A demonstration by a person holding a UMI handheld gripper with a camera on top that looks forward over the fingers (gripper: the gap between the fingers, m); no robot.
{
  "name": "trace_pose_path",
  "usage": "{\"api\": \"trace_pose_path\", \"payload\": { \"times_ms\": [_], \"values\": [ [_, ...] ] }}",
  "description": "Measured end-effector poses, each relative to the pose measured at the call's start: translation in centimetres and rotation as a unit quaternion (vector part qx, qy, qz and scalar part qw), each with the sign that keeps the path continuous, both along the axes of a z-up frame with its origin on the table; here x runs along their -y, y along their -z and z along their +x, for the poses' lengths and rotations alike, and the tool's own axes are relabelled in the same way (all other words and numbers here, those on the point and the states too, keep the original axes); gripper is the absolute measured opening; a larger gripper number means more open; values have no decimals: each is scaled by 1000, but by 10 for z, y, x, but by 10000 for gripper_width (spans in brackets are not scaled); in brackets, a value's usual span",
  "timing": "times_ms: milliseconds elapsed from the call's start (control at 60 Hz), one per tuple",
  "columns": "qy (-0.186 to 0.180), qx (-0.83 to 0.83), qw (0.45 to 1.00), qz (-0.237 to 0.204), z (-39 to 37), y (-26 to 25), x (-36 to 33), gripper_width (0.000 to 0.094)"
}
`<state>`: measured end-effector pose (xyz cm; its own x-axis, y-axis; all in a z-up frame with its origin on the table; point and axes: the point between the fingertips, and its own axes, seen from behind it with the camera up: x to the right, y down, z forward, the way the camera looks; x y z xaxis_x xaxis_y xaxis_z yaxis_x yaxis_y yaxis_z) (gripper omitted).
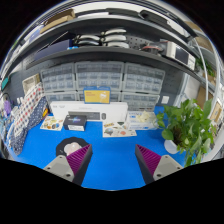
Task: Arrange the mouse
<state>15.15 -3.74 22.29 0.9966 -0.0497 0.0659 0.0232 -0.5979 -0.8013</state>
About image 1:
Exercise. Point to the black googly-eyed mouse pad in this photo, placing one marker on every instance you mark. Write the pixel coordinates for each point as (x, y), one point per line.
(61, 145)

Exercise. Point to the white woven basket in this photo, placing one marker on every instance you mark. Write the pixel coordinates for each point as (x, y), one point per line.
(31, 83)

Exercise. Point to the colourful sticker sheet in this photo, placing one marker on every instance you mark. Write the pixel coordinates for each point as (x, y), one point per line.
(51, 123)
(118, 130)

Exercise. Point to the checked and dotted cloth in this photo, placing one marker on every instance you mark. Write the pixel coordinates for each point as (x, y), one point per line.
(25, 113)

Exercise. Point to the white and blue tissue box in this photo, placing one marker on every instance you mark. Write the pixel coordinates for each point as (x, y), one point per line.
(143, 120)

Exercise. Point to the dark wall shelf unit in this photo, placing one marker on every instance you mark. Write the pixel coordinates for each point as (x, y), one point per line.
(100, 53)

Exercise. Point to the long white keyboard box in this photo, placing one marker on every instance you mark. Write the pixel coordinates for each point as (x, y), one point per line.
(66, 106)

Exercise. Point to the yellow box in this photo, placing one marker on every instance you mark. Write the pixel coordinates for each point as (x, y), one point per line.
(96, 95)

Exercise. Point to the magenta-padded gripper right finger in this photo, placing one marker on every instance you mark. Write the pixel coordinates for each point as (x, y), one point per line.
(169, 165)

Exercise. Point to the green potted plant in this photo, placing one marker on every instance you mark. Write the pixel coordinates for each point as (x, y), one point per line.
(186, 126)

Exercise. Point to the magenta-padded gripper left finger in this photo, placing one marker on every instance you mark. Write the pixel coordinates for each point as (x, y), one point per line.
(56, 165)

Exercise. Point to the small purple figure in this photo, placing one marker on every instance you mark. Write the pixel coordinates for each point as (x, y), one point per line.
(7, 107)

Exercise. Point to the small black box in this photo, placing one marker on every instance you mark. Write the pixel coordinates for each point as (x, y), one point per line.
(75, 122)

